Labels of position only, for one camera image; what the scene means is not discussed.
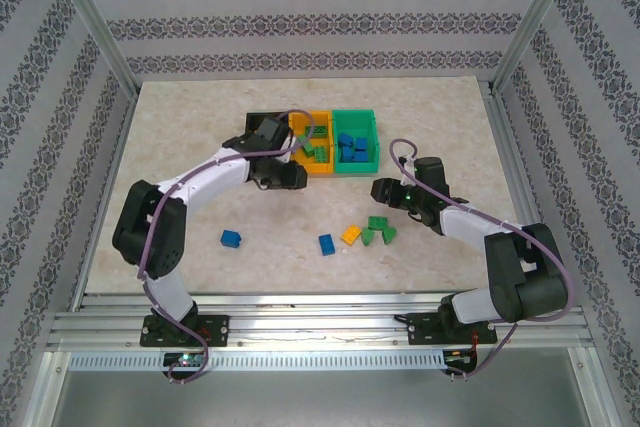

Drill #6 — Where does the yellow plastic bin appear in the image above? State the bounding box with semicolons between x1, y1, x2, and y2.
288;109;336;177

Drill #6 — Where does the green plastic bin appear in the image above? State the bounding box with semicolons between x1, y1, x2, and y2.
331;108;381;178

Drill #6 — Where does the small circuit board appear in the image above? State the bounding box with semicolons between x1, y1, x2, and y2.
443;349;476;366

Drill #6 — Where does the circuit board with green light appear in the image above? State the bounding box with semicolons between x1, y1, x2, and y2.
163;352;207;368

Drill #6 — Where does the grey metal panel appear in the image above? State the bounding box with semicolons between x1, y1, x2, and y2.
49;369;596;427

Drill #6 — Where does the aluminium side rail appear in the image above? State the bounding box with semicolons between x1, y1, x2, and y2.
484;89;579;311
69;89;144;311

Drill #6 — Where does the aluminium mounting rail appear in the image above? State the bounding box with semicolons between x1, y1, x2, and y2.
47;291;594;353

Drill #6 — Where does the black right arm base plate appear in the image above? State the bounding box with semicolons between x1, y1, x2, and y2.
405;310;499;347

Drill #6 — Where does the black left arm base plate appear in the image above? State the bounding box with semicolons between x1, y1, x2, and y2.
140;314;230;348

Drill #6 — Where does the slotted metal cable tray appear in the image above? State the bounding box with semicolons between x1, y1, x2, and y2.
67;350;446;371

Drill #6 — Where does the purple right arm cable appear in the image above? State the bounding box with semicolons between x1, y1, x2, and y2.
389;138;574;382

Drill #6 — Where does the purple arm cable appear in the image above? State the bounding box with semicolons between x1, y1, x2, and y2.
389;138;574;382
137;109;317;387

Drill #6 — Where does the aluminium frame post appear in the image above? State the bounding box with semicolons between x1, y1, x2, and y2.
489;0;586;96
44;0;141;98

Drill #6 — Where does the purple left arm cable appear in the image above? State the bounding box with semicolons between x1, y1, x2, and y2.
137;109;317;387

